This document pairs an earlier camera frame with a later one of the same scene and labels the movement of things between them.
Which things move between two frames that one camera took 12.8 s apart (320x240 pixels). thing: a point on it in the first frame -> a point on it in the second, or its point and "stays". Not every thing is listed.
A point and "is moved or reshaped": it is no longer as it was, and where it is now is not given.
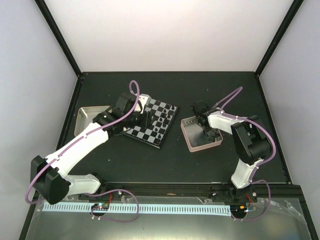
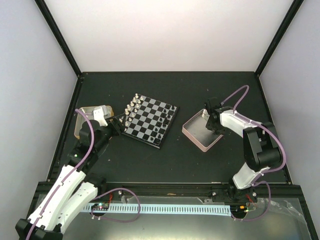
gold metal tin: (85, 117) stays
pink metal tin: (195, 139) is moved or reshaped
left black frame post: (54, 26) stays
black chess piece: (158, 124) stays
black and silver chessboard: (163, 115) stays
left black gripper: (146, 121) -> (117, 128)
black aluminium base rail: (254, 191) stays
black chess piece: (166, 122) stays
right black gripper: (212, 131) -> (209, 126)
